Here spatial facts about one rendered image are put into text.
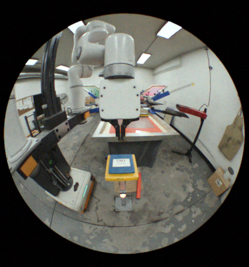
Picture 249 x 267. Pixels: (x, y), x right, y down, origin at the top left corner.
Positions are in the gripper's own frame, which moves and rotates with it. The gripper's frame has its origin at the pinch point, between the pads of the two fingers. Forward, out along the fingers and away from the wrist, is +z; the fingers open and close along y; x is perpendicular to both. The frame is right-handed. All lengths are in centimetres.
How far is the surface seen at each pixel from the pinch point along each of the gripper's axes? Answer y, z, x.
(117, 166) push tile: -1.7, 13.9, -1.8
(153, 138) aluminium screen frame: 20.1, 14.1, 17.2
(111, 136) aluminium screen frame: -5.2, 12.0, 17.2
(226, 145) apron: 206, 39, 10
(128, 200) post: 6, 110, 4
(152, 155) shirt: 29, 40, 27
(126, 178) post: 1.4, 16.1, -6.5
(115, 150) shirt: -5.0, 30.9, 26.6
